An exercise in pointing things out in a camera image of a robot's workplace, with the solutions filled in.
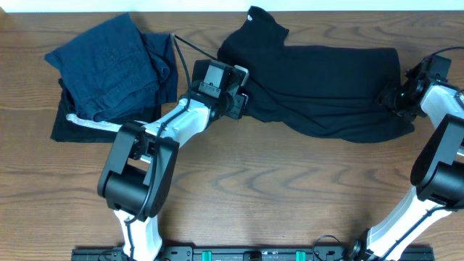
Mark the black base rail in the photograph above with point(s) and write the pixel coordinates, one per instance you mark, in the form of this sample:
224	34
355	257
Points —
187	253

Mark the folded dark blue shorts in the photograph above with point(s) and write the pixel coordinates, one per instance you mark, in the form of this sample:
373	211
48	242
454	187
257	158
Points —
114	70

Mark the folded black garment white stripe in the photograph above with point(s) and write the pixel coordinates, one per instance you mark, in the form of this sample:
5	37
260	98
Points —
68	127

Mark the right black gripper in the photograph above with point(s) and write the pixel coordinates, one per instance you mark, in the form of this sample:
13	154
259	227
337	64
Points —
388	98

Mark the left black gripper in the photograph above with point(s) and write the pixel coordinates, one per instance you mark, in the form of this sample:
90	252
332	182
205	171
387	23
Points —
238	100

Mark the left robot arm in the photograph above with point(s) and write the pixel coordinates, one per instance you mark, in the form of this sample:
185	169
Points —
136	178

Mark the black polo shirt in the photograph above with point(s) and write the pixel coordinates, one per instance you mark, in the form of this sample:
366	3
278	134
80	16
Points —
319	91

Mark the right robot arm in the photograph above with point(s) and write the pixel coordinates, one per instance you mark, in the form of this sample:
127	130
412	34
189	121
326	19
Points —
436	176

